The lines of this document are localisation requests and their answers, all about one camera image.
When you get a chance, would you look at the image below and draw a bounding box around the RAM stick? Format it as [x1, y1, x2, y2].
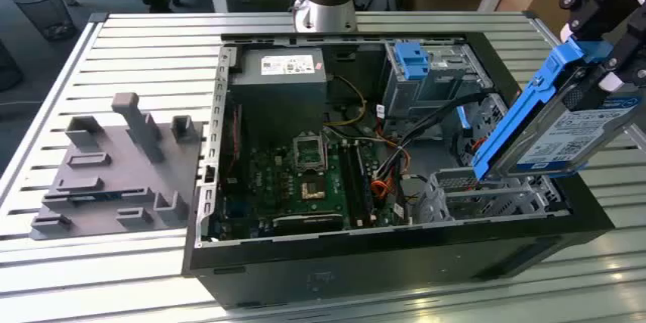
[64, 194, 122, 204]

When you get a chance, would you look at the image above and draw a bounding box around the blue plastic drive carrier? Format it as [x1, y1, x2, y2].
[395, 42, 430, 81]

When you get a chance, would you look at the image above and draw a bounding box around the RAM slot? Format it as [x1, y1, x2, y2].
[338, 141, 355, 228]
[355, 143, 379, 226]

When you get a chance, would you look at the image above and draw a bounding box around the black mesh wastebasket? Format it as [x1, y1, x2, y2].
[11, 0, 78, 41]

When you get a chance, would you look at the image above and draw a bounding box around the hard disk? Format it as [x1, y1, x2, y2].
[471, 37, 646, 183]

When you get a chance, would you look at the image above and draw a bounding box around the red yellow black power wire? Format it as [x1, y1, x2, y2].
[375, 144, 411, 185]

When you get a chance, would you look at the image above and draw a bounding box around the green motherboard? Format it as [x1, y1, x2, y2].
[216, 126, 399, 239]

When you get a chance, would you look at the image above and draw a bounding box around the orange wire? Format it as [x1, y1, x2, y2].
[371, 179, 401, 200]

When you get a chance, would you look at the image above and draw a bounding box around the CPU socket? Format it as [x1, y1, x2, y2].
[293, 132, 330, 175]

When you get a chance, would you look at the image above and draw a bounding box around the tall metal drive cage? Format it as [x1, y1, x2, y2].
[383, 41, 499, 120]

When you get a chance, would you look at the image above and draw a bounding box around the black chair base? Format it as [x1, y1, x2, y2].
[128, 0, 184, 14]

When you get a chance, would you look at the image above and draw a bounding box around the grey power supply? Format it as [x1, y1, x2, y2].
[227, 48, 330, 142]

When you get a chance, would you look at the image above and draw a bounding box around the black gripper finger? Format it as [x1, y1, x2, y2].
[558, 0, 636, 42]
[597, 0, 646, 92]

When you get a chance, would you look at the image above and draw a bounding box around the black cable bundle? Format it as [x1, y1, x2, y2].
[398, 90, 499, 148]

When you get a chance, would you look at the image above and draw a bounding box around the black graphics card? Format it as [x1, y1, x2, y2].
[271, 213, 346, 236]

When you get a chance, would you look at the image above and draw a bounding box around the black PC case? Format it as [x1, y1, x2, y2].
[180, 31, 616, 311]

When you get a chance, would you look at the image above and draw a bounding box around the gold chipset heatsink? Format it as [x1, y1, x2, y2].
[301, 181, 327, 200]

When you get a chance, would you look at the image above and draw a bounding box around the grey parts rack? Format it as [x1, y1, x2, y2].
[30, 92, 211, 241]

